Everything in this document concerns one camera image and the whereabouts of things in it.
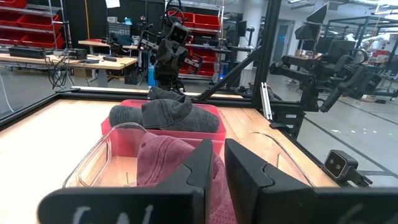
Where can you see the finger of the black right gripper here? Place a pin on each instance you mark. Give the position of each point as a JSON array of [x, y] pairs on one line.
[[164, 51], [180, 57]]

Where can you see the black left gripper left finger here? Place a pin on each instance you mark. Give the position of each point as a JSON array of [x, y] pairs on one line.
[[140, 205]]

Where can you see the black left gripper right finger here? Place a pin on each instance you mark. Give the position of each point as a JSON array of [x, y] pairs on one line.
[[295, 205]]

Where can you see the maroon cap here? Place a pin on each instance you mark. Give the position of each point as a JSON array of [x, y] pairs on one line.
[[164, 158]]

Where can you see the dark grey cap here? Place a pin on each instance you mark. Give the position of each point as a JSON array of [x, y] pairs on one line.
[[124, 115], [180, 116]]

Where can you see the black background robot arm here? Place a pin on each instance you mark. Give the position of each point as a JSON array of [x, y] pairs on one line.
[[342, 71]]

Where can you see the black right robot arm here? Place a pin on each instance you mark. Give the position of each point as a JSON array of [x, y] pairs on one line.
[[166, 77]]

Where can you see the blue container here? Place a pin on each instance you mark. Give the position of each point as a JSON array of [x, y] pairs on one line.
[[151, 73]]

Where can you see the red storage bin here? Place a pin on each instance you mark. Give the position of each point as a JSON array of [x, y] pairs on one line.
[[206, 21], [40, 40], [7, 18], [9, 36], [12, 3], [37, 22]]

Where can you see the clear plastic bin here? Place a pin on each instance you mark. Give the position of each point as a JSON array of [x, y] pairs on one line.
[[93, 168]]

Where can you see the translucent red plastic bin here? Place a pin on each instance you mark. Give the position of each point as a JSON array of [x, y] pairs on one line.
[[124, 141]]

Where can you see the white paper sheet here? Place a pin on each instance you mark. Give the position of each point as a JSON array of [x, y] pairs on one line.
[[112, 3]]

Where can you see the small wooden desk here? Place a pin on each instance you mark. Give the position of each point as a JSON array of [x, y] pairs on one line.
[[93, 43]]

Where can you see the long wooden desk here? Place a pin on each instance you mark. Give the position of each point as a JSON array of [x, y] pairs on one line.
[[93, 63]]

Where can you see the black control box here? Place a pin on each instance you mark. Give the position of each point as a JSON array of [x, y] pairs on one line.
[[287, 123]]

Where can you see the grey-blue door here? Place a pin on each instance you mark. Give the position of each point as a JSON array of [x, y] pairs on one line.
[[283, 40]]

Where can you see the black power strip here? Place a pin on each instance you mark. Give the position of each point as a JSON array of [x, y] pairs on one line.
[[28, 53]]

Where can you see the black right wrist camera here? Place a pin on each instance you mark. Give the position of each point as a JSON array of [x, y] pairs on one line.
[[179, 32]]

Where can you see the black table-level camera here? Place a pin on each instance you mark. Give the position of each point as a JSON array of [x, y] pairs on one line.
[[337, 163]]

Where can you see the black aluminium table frame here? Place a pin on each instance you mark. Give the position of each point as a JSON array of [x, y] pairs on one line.
[[264, 46]]

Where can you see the silver metal bracket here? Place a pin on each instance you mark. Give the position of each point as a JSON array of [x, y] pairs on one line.
[[265, 99]]

